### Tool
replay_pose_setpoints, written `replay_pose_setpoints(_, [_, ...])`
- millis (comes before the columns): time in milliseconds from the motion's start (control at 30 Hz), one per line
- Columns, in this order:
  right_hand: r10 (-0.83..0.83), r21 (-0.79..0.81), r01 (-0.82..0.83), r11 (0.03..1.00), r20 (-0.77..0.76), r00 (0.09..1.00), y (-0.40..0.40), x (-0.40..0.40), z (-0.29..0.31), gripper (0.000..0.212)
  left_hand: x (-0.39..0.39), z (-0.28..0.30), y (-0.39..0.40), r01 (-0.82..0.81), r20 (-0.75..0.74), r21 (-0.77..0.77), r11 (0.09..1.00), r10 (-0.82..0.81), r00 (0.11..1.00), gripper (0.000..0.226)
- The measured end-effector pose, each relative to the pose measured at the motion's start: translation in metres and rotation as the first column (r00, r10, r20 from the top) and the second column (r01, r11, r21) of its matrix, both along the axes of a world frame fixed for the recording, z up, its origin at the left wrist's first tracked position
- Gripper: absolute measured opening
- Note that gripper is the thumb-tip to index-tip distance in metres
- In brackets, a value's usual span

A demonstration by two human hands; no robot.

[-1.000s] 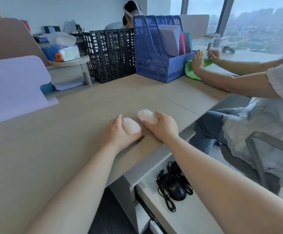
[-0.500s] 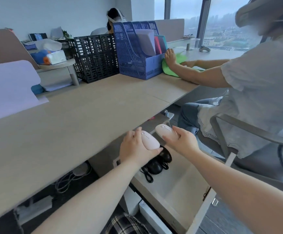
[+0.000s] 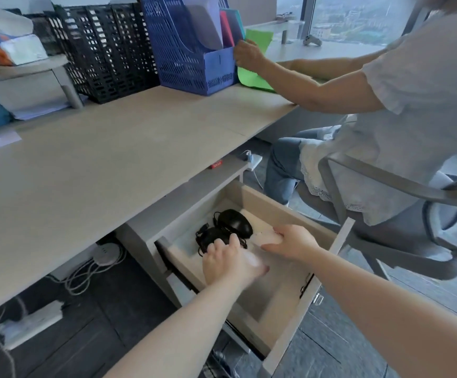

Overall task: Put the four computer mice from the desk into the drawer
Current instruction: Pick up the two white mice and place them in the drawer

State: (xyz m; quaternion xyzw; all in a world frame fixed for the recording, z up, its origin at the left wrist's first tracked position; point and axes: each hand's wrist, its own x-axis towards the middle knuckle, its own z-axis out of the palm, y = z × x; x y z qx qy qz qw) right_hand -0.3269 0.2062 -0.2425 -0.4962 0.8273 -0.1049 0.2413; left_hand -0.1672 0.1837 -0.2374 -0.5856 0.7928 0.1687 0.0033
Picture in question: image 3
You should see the teal folder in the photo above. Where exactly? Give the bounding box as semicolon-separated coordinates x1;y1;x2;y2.
224;8;247;41

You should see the white power adapter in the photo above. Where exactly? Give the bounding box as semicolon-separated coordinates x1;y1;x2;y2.
245;150;264;172

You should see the beige drawer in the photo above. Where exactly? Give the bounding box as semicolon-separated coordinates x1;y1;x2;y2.
154;180;356;378

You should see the person's right hand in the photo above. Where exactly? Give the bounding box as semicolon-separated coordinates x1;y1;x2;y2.
259;224;322;263

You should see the colourful tissue box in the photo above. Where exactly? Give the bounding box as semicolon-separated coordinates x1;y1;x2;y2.
0;9;49;67

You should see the beige desk partition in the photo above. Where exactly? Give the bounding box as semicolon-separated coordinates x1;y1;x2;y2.
226;0;278;29

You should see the black mesh file rack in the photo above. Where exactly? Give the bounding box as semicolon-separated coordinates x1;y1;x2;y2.
44;1;161;105

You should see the round white power hub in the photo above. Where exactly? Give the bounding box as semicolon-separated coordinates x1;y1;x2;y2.
62;243;129;297

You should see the black wired mouse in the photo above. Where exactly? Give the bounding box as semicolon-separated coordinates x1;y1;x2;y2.
212;208;254;239
194;223;249;257

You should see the blue mesh file rack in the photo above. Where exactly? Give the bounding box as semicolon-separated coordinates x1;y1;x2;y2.
139;0;247;97

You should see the person's left forearm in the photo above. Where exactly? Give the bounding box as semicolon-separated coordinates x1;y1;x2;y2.
102;277;262;378

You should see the white power strip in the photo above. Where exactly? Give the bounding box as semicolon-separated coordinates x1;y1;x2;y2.
0;300;65;351

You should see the grey office chair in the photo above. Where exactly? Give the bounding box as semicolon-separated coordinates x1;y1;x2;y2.
290;152;457;282

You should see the person's left hand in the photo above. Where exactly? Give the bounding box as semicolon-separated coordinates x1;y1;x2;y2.
202;233;271;290

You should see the red folder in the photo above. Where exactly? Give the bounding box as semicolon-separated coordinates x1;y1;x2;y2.
219;10;236;49

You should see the beige monitor riser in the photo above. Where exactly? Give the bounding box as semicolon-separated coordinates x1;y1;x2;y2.
0;54;85;111
247;18;306;45

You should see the person's right forearm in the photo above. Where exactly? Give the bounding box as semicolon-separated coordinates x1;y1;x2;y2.
301;247;457;378

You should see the green folder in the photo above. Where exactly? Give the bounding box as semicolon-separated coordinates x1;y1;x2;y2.
236;28;279;93

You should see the large glass window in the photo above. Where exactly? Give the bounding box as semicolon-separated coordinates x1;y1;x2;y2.
275;0;426;46

